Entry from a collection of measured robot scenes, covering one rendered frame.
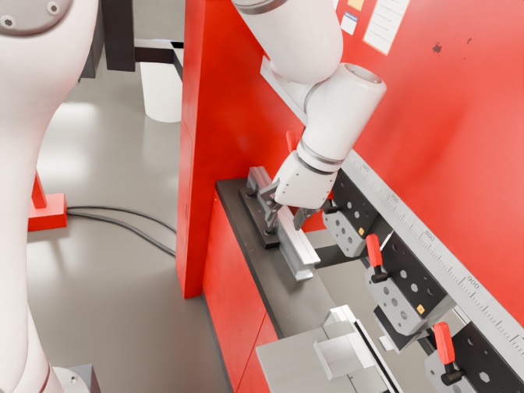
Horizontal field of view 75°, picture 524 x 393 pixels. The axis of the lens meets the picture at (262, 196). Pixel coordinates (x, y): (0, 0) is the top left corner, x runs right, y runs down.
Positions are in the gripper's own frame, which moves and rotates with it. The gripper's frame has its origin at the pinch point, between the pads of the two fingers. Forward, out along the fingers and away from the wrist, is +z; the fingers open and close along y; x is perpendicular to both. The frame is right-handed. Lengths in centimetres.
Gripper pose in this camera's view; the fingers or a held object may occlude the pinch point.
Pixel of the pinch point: (285, 218)
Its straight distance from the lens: 69.7
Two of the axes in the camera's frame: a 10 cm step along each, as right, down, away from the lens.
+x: 1.5, 6.8, -7.2
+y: -9.3, -1.4, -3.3
